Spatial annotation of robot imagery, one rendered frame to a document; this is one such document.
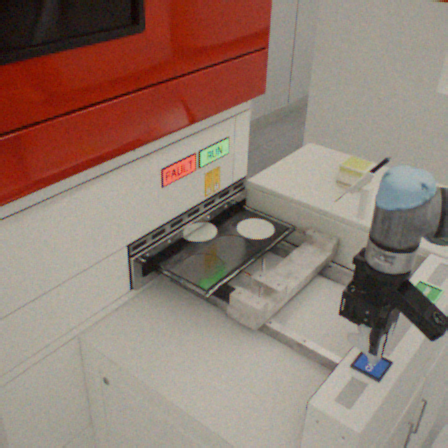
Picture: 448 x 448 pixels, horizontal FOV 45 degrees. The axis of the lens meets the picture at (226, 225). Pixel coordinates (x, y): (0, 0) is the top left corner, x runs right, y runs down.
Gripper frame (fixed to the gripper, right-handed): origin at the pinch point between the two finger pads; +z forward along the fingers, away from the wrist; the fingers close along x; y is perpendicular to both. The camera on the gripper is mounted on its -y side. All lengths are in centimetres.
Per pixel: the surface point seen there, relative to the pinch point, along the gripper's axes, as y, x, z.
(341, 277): 22.7, -34.1, 13.9
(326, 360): 11.9, -7.0, 13.9
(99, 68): 54, 11, -42
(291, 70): 206, -310, 61
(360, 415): -2.4, 10.9, 2.0
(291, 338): 20.6, -7.1, 13.2
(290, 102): 206, -313, 88
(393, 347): -0.3, -7.2, 2.4
